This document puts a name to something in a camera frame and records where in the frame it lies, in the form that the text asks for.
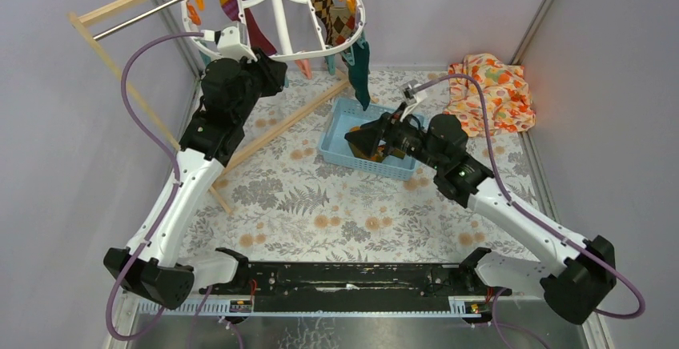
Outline maroon purple striped sock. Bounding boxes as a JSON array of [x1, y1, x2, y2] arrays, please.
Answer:
[[219, 0, 277, 56]]

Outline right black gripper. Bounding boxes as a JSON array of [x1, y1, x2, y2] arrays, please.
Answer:
[[344, 102, 444, 171]]

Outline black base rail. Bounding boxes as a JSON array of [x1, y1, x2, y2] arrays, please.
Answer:
[[211, 262, 500, 318]]

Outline light blue plastic basket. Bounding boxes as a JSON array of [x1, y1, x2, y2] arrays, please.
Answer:
[[318, 98, 420, 181]]

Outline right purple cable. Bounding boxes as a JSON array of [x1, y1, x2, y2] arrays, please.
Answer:
[[411, 73, 647, 349]]

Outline orange floral cloth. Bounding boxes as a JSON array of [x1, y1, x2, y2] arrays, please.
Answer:
[[444, 53, 536, 137]]

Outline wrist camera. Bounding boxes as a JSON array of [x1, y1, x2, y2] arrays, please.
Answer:
[[400, 80, 428, 122], [202, 22, 257, 62]]

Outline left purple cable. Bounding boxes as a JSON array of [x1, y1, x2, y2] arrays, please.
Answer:
[[105, 31, 213, 343]]

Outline argyle brown sock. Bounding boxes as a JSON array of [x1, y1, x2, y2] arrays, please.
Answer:
[[311, 0, 335, 45]]

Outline white plastic clip hanger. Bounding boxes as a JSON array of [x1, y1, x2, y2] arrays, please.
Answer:
[[191, 0, 366, 62]]

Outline dark teal sock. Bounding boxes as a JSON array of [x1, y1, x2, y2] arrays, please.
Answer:
[[343, 42, 371, 111]]

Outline wooden drying rack frame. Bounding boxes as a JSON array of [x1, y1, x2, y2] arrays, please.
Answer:
[[67, 0, 383, 216]]

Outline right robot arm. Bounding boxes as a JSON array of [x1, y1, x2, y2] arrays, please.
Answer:
[[344, 113, 617, 325]]

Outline metal rack rod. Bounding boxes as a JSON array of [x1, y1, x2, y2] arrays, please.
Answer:
[[93, 0, 255, 41]]

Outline olive orange sock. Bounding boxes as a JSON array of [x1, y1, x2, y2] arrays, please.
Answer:
[[344, 126, 396, 162]]

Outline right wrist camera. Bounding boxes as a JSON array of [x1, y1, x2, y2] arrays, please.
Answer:
[[400, 80, 428, 122]]

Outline purple cable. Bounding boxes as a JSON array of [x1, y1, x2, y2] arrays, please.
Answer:
[[411, 73, 647, 349], [105, 31, 213, 343]]

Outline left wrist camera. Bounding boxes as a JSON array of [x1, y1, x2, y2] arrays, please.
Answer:
[[202, 22, 257, 62]]

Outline floral table mat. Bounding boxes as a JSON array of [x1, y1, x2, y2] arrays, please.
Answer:
[[179, 70, 544, 263]]

